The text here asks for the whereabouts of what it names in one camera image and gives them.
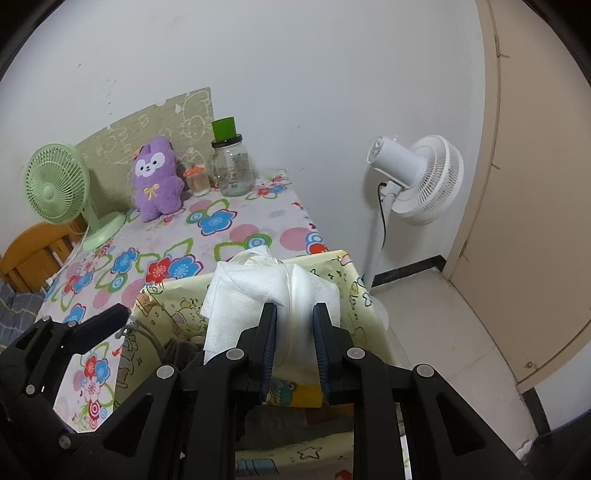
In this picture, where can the glass jar with green lid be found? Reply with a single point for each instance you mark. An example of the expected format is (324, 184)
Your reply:
(233, 170)

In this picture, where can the yellow printed storage box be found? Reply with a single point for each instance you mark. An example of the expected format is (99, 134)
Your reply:
(355, 295)

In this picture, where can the small jar with orange lid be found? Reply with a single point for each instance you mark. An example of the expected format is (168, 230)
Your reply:
(197, 182)

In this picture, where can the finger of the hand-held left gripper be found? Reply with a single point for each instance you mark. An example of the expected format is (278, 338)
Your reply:
(99, 325)

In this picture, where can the green desk fan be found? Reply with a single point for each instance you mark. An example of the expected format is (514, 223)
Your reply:
(53, 189)

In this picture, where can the purple plush toy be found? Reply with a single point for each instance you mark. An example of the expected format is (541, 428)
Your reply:
(154, 180)

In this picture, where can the white standing fan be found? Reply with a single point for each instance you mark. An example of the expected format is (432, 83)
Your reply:
(392, 157)

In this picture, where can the beige wardrobe door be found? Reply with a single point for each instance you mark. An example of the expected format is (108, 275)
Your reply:
(545, 184)

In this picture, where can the blue plaid bedding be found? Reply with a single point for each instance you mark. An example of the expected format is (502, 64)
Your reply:
(18, 309)

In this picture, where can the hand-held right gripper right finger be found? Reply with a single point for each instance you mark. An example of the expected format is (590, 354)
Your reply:
(322, 355)

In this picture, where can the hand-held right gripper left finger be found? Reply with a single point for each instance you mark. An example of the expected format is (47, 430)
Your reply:
(268, 355)

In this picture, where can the yellow cartoon printed packet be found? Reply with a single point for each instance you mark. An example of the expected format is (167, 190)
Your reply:
(300, 392)

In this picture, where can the white paper towel pack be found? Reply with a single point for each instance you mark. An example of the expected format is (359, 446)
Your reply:
(244, 295)

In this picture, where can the green patterned board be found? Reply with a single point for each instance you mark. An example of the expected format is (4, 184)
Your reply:
(120, 129)

